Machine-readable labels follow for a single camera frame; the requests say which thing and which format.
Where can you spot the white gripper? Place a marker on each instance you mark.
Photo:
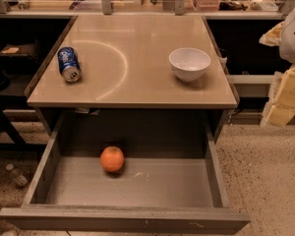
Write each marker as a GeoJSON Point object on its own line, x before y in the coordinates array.
{"type": "Point", "coordinates": [294, 38]}

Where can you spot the orange fruit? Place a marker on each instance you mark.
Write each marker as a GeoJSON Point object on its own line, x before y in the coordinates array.
{"type": "Point", "coordinates": [112, 159]}

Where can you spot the open grey drawer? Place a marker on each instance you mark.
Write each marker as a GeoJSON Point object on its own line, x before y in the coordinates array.
{"type": "Point", "coordinates": [170, 181]}

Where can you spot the grey counter cabinet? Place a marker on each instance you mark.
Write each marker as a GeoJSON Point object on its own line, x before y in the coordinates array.
{"type": "Point", "coordinates": [124, 64]}

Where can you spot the white bowl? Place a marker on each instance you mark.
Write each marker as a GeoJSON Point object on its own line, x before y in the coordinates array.
{"type": "Point", "coordinates": [188, 64]}

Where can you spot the blue soda can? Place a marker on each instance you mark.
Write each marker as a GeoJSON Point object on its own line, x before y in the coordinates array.
{"type": "Point", "coordinates": [69, 66]}

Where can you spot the clear plastic bottle on floor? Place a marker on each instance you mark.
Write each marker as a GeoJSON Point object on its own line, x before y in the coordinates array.
{"type": "Point", "coordinates": [17, 175]}

